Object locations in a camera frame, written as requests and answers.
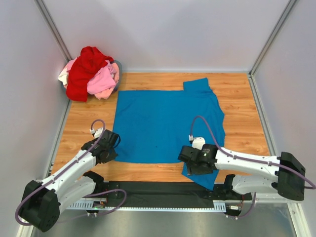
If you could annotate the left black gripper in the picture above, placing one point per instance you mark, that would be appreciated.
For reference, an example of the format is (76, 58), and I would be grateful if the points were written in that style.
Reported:
(111, 156)

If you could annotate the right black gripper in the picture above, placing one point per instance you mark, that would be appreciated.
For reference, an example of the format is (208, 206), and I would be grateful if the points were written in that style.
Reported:
(191, 170)

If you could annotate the blue t shirt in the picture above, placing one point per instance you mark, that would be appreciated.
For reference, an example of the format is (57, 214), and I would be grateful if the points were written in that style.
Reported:
(154, 125)

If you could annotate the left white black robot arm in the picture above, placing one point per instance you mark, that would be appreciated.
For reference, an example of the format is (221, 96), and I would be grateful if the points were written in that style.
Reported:
(43, 201)

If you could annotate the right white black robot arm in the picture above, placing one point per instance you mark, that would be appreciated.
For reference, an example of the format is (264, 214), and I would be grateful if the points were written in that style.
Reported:
(283, 175)

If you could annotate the pink t shirt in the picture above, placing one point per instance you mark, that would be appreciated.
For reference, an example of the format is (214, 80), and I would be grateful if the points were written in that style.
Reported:
(102, 84)

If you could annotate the grey laundry basket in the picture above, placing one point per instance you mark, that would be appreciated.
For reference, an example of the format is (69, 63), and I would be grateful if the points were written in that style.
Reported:
(118, 75)

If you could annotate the white t shirt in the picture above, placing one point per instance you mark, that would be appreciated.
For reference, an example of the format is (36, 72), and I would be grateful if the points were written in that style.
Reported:
(63, 77)

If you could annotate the red t shirt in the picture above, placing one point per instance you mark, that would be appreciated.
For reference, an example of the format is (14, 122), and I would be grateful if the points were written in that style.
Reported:
(84, 68)

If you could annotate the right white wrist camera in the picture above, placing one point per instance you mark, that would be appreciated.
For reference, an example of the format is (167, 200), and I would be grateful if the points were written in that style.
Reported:
(197, 142)

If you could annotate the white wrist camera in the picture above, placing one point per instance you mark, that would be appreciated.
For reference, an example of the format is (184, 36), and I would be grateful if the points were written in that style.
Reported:
(97, 133)
(197, 142)

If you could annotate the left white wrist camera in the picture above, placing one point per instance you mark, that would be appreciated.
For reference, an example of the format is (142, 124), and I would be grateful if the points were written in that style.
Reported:
(97, 133)

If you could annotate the aluminium frame rail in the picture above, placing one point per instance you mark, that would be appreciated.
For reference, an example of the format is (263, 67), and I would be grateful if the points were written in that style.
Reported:
(273, 198)

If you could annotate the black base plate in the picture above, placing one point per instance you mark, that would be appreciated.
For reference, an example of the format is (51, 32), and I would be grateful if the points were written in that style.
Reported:
(171, 194)

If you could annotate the left aluminium corner post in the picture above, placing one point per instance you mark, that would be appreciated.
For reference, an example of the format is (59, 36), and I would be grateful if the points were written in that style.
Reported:
(53, 28)

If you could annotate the aluminium corner post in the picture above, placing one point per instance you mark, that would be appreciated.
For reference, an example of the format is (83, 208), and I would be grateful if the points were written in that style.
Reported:
(273, 35)
(53, 28)

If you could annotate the right aluminium corner post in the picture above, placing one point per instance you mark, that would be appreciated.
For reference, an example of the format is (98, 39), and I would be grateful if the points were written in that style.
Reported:
(273, 35)

